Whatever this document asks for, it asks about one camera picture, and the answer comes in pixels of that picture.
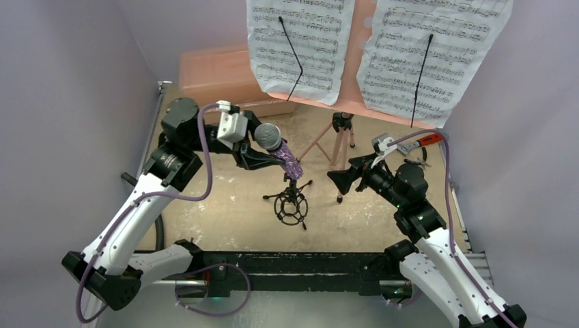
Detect pink music stand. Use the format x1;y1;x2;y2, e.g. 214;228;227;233
266;0;438;204

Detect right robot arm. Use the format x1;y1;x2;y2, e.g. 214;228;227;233
327;154;527;327

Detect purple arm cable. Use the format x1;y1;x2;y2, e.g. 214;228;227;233
74;102;252;325
384;130;519;328

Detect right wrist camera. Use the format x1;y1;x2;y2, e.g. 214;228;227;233
371;133;397;169

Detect red handled pliers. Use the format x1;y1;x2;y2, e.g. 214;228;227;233
404;147;430;169

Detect sheet music page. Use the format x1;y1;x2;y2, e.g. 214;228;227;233
246;0;355;105
356;0;513;128

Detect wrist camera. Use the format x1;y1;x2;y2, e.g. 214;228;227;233
371;133;397;169
217;100;248;147

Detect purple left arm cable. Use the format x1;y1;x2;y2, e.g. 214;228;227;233
74;102;252;325

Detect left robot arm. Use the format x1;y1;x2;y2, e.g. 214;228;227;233
62;98;284;311

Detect aluminium table frame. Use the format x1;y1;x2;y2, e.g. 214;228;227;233
80;81;505;328

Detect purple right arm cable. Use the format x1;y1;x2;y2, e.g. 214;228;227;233
384;130;519;328

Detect pink plastic storage box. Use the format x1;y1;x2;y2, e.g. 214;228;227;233
178;44;298;118

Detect purple glitter microphone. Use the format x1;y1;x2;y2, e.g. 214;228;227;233
254;123;303;180

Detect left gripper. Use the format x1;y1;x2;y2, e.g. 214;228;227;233
188;112;287;168

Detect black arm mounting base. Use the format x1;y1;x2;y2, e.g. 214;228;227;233
154;251;428;300

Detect black microphone tripod stand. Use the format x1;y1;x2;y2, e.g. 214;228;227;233
262;173;313;231

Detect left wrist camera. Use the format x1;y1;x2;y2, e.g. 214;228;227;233
217;100;248;147

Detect silver adjustable wrench red handle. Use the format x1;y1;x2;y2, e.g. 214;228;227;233
397;133;443;156

